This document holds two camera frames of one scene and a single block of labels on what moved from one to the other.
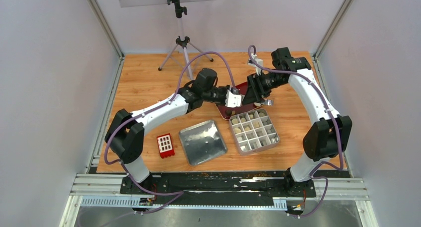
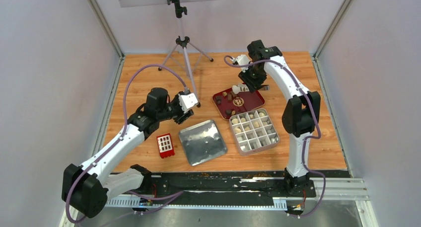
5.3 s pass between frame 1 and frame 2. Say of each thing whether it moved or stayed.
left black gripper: moved
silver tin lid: stayed
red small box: stayed
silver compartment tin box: stayed
